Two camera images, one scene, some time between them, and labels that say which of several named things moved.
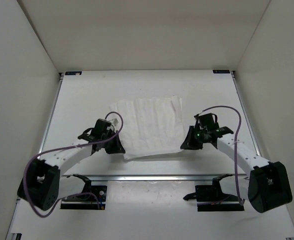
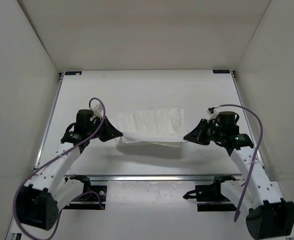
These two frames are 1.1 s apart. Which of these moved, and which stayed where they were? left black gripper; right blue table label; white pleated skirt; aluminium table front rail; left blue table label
Moved: white pleated skirt; left black gripper
Stayed: aluminium table front rail; left blue table label; right blue table label
